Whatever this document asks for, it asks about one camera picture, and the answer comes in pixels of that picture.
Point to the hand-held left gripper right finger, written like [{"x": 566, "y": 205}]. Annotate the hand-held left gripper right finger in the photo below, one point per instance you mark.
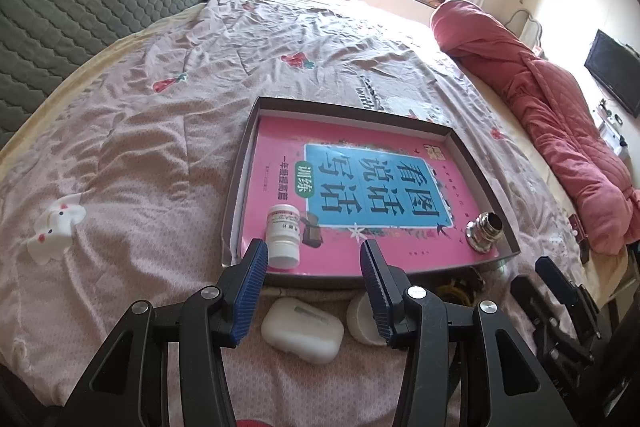
[{"x": 375, "y": 297}]

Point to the black television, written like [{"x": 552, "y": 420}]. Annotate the black television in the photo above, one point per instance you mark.
[{"x": 612, "y": 72}]

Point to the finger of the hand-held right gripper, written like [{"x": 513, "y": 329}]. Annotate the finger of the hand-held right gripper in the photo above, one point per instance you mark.
[
  {"x": 532, "y": 302},
  {"x": 552, "y": 274}
]

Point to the white round lid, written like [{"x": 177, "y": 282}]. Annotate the white round lid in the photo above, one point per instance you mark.
[{"x": 360, "y": 319}]

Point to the white earbuds case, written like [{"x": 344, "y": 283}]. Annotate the white earbuds case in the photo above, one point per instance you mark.
[{"x": 300, "y": 329}]

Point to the red quilted blanket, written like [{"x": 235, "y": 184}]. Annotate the red quilted blanket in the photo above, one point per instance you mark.
[{"x": 550, "y": 107}]

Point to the white pill bottle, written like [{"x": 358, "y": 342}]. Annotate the white pill bottle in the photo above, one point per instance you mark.
[{"x": 285, "y": 237}]

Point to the yellow black tape measure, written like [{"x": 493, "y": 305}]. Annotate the yellow black tape measure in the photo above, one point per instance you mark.
[{"x": 457, "y": 294}]

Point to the shallow cardboard box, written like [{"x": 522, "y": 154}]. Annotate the shallow cardboard box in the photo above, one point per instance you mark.
[{"x": 240, "y": 187}]

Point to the pink book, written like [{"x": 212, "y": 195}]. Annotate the pink book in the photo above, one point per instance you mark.
[{"x": 280, "y": 167}]

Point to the pink printed bed sheet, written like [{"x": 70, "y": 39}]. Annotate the pink printed bed sheet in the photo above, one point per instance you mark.
[{"x": 150, "y": 157}]

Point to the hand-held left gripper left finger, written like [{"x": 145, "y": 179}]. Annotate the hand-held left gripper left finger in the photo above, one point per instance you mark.
[{"x": 250, "y": 292}]

